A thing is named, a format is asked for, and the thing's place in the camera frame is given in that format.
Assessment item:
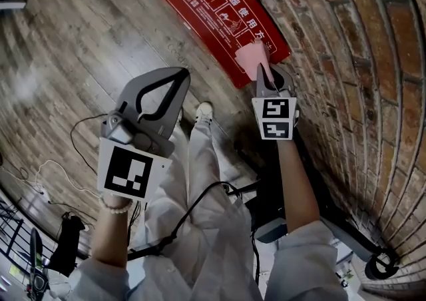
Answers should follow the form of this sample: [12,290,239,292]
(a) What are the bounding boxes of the white shoe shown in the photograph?
[195,102,214,124]

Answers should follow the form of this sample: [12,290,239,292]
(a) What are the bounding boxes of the white power strip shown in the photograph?
[36,184,53,204]

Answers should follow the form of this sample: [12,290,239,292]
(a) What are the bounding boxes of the black bag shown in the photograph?
[49,214,87,277]

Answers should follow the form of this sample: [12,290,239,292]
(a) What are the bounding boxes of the thin black floor cable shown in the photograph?
[69,113,109,176]

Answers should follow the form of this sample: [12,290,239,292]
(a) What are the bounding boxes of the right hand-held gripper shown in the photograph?
[251,63,300,141]

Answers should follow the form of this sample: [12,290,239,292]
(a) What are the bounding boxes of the white bead bracelet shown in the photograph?
[99,194,134,216]

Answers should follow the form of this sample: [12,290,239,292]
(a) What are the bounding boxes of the person's left forearm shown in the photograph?
[90,194,134,269]

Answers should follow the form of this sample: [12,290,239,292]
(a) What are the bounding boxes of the black metal rack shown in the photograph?
[0,199,51,301]

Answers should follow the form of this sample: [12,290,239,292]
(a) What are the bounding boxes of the white trousers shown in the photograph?
[128,116,267,301]

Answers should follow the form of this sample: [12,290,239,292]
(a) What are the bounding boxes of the red fire extinguisher box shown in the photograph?
[160,0,292,90]

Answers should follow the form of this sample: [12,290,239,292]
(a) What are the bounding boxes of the white cable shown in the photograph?
[31,158,101,200]

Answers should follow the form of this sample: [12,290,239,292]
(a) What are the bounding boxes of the light grey shirt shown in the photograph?
[66,219,350,301]

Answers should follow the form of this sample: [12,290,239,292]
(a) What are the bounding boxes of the person's right forearm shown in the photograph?
[276,139,322,234]

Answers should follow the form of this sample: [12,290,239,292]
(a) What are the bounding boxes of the pink cloth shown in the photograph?
[234,39,277,93]

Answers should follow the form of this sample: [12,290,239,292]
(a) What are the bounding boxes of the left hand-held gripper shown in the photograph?
[97,67,191,202]

